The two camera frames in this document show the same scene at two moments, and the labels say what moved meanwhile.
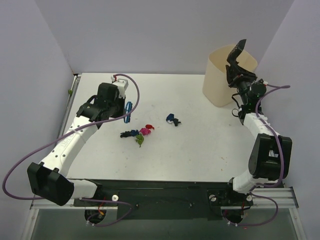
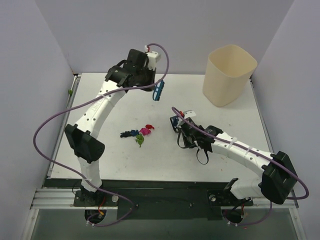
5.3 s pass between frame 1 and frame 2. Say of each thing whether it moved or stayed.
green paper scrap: stayed
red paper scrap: stayed
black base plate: stayed
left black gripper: moved
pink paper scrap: stayed
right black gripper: moved
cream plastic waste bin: stayed
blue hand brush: moved
